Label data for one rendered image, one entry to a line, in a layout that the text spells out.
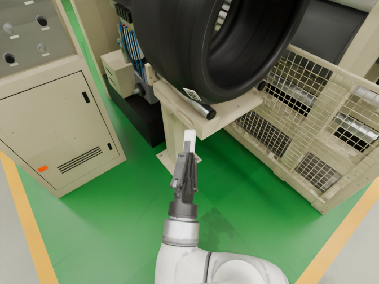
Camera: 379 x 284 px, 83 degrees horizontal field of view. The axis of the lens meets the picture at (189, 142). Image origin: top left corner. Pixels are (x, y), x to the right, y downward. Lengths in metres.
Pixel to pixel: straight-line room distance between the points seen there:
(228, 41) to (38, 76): 0.87
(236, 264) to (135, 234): 1.12
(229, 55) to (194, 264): 0.83
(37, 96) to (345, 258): 1.92
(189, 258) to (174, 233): 0.06
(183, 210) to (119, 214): 1.10
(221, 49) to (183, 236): 0.80
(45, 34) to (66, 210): 1.12
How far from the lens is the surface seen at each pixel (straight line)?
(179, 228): 0.53
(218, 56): 1.04
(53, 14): 1.19
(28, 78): 1.21
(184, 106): 0.88
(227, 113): 0.95
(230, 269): 0.49
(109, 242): 1.58
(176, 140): 1.43
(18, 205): 1.97
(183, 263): 0.54
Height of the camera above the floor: 1.45
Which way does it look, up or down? 52 degrees down
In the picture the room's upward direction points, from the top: straight up
